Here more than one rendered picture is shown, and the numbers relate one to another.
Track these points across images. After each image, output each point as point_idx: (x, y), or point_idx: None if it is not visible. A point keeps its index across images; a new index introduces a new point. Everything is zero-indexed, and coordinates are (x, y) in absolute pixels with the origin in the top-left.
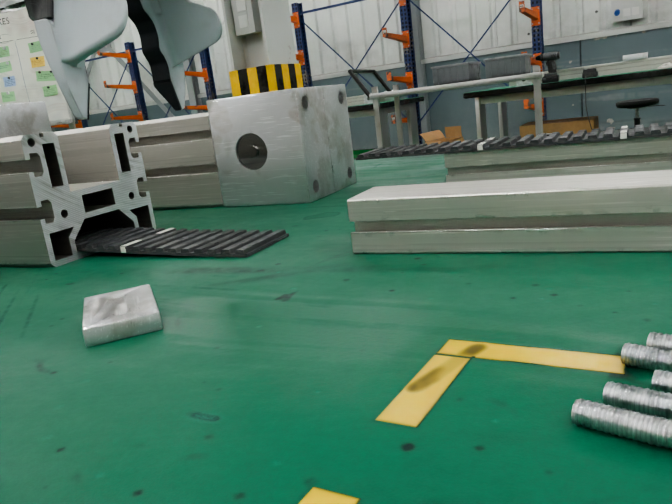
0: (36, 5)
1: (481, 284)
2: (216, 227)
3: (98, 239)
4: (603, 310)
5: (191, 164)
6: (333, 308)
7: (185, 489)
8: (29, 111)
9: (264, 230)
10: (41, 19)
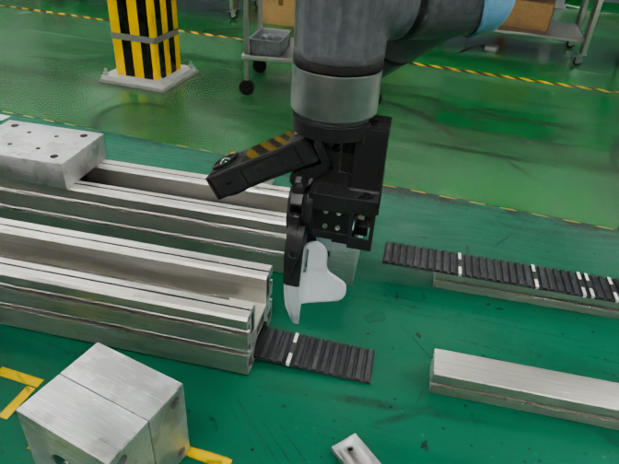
0: (290, 278)
1: (507, 444)
2: (313, 321)
3: (260, 346)
4: None
5: (270, 248)
6: (454, 462)
7: None
8: (95, 146)
9: (361, 348)
10: (292, 286)
